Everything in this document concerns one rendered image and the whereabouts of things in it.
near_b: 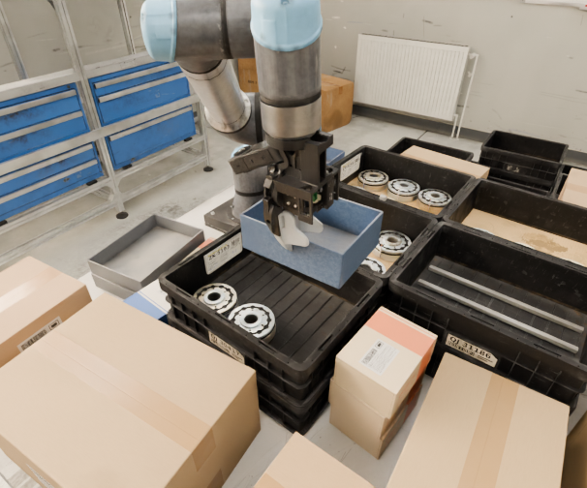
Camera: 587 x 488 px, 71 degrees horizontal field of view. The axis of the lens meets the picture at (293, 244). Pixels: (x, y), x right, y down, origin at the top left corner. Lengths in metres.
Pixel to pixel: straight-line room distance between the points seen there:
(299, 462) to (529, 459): 0.36
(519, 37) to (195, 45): 3.58
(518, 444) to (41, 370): 0.83
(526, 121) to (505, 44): 0.66
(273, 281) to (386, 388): 0.43
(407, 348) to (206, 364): 0.36
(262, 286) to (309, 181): 0.52
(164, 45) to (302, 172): 0.24
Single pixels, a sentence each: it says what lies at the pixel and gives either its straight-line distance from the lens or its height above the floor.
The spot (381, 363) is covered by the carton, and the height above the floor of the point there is 0.93.
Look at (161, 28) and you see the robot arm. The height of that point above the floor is 1.43.
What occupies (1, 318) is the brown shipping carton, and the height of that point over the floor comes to 0.86.
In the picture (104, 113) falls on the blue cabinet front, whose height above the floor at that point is 0.68.
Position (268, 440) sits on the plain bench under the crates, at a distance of 0.93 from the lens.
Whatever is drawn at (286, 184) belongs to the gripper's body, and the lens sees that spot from 0.55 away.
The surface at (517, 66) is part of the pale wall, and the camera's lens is 4.06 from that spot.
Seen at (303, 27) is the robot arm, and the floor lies 1.45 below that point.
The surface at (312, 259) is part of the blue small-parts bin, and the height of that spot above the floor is 1.11.
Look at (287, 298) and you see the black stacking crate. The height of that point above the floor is 0.83.
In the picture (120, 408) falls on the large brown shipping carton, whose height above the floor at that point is 0.90.
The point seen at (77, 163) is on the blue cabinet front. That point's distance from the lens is 2.75.
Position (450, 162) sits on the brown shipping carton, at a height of 0.86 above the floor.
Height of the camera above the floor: 1.53
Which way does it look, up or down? 37 degrees down
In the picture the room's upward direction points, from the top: straight up
